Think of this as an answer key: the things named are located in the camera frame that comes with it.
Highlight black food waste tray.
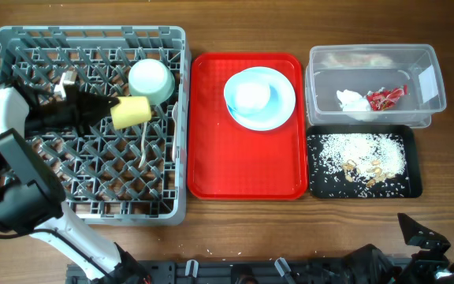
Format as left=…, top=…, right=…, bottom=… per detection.
left=307, top=125, right=422, bottom=199

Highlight green plastic bowl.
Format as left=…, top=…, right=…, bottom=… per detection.
left=128, top=58, right=175, bottom=105

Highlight crumpled white paper napkin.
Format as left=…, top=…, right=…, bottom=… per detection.
left=337, top=89, right=372, bottom=111

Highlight white plastic fork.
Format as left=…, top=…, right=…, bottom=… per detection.
left=171, top=102, right=179, bottom=163

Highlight peanut shells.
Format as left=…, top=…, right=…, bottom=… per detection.
left=341, top=159, right=396, bottom=189

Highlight grey plastic dishwasher rack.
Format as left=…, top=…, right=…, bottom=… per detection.
left=0, top=26, right=192, bottom=226

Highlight light blue small bowl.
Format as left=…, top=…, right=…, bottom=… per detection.
left=224, top=81, right=270, bottom=115

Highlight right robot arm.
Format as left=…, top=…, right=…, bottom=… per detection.
left=344, top=213, right=454, bottom=284

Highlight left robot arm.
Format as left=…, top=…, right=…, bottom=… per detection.
left=0, top=78, right=151, bottom=283

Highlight clear plastic waste bin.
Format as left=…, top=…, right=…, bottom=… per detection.
left=305, top=43, right=447, bottom=128

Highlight light blue plate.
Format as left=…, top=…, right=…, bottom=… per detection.
left=223, top=66, right=296, bottom=131

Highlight white plastic spoon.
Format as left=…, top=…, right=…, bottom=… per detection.
left=138, top=121, right=148, bottom=168

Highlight pile of white rice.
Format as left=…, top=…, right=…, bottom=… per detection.
left=308, top=133, right=407, bottom=181

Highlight red snack wrapper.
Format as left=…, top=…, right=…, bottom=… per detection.
left=366, top=84, right=408, bottom=111

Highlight yellow plastic cup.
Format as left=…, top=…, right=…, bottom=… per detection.
left=110, top=96, right=152, bottom=130

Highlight red plastic serving tray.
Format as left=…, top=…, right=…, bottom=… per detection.
left=187, top=52, right=308, bottom=200

